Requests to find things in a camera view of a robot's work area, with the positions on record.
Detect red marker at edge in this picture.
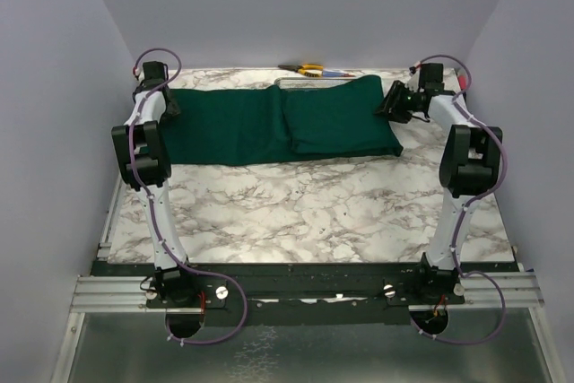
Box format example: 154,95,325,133
457,70,467,91

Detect metal mesh instrument tray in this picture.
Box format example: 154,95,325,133
274,77,355,91

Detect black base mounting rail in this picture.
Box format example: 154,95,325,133
90,262,528,335

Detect blue red pen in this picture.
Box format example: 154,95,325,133
321,70,355,78

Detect yellow handled pliers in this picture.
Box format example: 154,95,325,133
278,64,324,78

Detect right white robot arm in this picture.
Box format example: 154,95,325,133
374,62,506,271

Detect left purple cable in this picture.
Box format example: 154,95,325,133
127,47,248,348

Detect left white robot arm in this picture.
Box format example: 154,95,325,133
111,61,187,273

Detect dark green surgical cloth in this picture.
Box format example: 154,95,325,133
161,75,403,166

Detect aluminium extrusion frame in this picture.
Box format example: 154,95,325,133
48,167,156,383

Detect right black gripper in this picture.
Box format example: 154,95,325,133
371,81,420,125

